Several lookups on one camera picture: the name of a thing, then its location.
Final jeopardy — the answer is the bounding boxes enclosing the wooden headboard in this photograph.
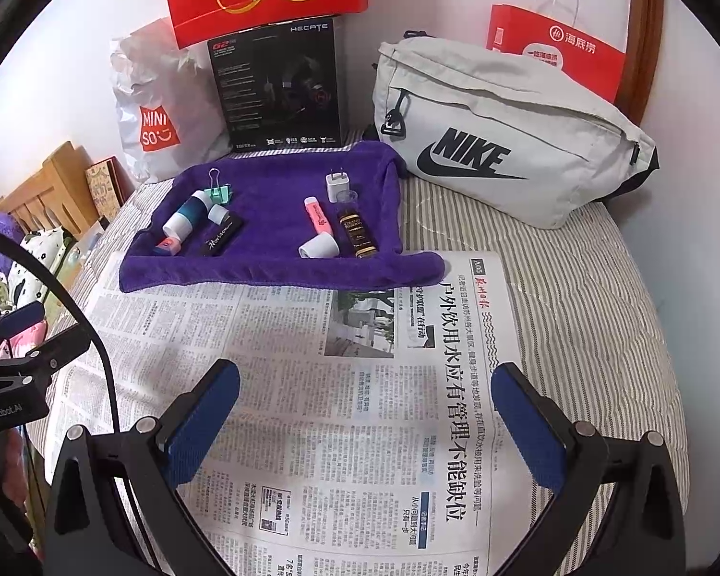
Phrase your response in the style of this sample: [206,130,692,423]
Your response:
[0,141,106,241]

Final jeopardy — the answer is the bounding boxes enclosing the white spotted cloth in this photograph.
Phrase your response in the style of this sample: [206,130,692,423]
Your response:
[6,228,79,307]

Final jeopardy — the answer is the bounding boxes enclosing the brown patterned box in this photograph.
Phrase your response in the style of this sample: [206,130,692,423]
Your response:
[84,156,130,220]

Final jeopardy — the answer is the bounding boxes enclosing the black rectangular stick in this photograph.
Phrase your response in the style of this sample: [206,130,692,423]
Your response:
[192,213,245,258]

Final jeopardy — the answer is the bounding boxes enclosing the white charger plug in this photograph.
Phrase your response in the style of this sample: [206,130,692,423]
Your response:
[325,168,352,204]

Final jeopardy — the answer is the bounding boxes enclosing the person's left hand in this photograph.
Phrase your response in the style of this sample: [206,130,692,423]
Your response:
[0,432,34,553]

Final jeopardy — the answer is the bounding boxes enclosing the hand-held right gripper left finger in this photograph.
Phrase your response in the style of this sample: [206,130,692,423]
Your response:
[43,359,242,576]

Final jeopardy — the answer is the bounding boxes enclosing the brown wooden frame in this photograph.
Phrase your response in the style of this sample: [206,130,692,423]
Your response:
[615,0,666,127]

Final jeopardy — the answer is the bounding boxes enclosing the pink highlighter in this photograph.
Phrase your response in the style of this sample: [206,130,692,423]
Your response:
[303,195,338,238]

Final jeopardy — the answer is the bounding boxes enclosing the white plastic shopping bag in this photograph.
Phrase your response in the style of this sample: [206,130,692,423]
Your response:
[109,18,232,184]

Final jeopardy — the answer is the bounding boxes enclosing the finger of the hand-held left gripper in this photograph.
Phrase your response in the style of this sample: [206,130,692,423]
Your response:
[0,300,48,352]
[27,324,92,382]

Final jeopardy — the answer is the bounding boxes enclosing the thick black cable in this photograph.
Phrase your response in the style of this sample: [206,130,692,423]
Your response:
[0,222,124,436]

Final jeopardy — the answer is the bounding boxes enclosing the brown gold lighter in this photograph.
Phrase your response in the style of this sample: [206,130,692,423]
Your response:
[336,207,379,259]

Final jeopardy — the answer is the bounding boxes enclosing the purple plush toy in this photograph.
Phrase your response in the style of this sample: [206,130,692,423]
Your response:
[0,210,25,271]

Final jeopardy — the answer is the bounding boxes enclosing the green binder clip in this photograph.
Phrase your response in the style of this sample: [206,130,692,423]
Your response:
[207,167,235,205]

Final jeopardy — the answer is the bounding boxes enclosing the newspaper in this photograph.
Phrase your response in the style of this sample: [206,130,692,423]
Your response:
[27,249,511,576]

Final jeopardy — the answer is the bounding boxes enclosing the purple towel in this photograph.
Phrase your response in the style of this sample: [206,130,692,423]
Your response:
[119,139,446,295]

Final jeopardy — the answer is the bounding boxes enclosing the teal white bottle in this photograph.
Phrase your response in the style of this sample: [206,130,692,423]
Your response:
[162,189,208,240]

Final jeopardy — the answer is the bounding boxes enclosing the grey waist bag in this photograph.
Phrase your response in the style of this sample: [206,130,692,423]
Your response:
[369,30,661,230]

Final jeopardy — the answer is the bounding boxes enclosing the red gift bag gold print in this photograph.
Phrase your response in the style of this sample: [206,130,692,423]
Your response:
[161,0,370,50]

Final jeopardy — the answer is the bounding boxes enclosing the black headset box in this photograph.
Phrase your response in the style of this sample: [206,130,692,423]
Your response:
[207,15,344,154]

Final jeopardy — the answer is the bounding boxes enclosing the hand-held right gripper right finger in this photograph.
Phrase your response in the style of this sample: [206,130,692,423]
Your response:
[491,362,688,576]

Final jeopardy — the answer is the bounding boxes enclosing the red white paper bag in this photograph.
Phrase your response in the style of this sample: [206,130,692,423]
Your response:
[485,0,631,106]

